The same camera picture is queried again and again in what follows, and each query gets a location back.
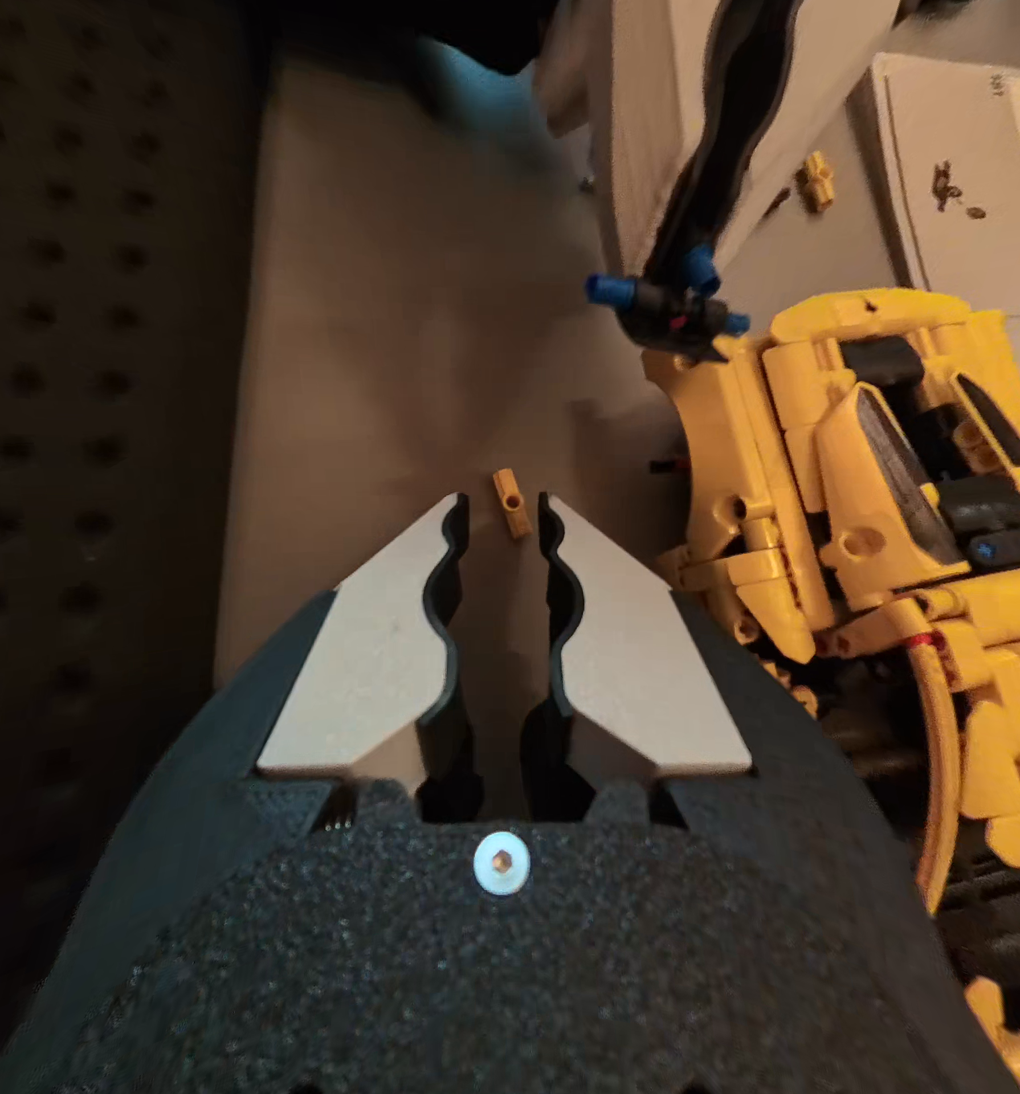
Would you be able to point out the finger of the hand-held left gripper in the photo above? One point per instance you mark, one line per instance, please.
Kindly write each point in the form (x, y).
(647, 102)
(826, 51)

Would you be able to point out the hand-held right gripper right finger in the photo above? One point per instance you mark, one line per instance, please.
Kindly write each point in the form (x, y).
(655, 684)

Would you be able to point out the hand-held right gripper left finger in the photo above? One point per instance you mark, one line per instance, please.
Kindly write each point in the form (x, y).
(356, 684)

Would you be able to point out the building instruction booklet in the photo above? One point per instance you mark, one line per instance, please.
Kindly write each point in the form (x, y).
(963, 128)

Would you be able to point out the small black brick assembly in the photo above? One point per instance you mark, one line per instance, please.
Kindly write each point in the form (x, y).
(672, 312)

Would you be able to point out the yellow toy brick car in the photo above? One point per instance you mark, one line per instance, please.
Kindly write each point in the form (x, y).
(732, 444)

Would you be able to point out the person's left forearm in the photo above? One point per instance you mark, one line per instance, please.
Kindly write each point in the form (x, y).
(390, 26)

